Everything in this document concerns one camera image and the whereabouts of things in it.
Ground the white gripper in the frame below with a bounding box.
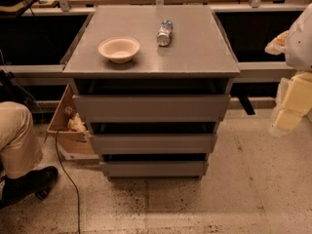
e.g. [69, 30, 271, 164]
[269, 72, 312, 137]

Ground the grey drawer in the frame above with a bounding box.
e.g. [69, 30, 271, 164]
[72, 95, 230, 123]
[90, 134, 217, 154]
[99, 161, 208, 177]

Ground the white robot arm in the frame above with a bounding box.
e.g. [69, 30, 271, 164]
[264, 4, 312, 137]

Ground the grey drawer cabinet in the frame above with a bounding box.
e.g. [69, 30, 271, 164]
[62, 5, 241, 180]

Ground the grey bottom drawer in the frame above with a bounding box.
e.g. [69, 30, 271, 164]
[99, 161, 208, 177]

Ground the grey top drawer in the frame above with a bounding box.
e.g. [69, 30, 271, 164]
[72, 95, 230, 123]

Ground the silver soda can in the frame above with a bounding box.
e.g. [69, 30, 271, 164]
[157, 19, 173, 47]

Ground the white paper bowl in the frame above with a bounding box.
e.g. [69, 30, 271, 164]
[98, 37, 140, 64]

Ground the yellow toy in box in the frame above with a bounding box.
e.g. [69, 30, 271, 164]
[67, 113, 86, 132]

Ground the wooden box on floor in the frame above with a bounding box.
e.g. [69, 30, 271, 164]
[47, 85, 98, 160]

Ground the black shoe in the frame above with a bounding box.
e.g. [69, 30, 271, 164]
[0, 166, 59, 209]

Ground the beige trouser leg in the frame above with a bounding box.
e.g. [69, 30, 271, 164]
[0, 101, 43, 179]

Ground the grey metal rail frame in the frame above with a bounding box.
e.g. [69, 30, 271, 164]
[0, 3, 312, 86]

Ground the black floor cable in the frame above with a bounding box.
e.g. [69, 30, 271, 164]
[54, 129, 82, 234]

